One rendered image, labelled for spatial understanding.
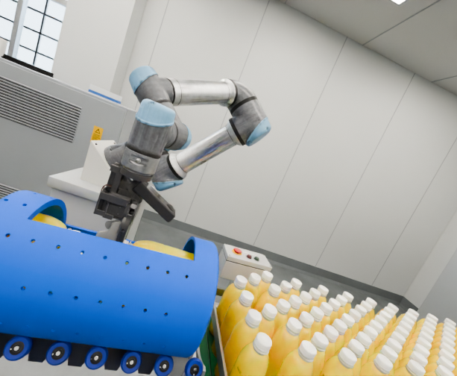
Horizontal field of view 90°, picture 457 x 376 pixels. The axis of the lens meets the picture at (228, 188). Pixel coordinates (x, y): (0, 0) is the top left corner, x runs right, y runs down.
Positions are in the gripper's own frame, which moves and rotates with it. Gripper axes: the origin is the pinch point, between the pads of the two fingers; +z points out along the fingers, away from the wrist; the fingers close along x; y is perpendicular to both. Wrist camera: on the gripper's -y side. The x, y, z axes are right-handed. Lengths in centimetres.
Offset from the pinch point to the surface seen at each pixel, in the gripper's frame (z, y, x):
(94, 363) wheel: 20.5, -4.0, 11.7
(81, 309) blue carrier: 5.1, 1.6, 14.4
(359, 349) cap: 4, -69, 11
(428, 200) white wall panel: -78, -405, -240
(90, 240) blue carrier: -4.8, 5.2, 7.6
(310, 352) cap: 4, -50, 15
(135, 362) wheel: 19.5, -12.2, 11.0
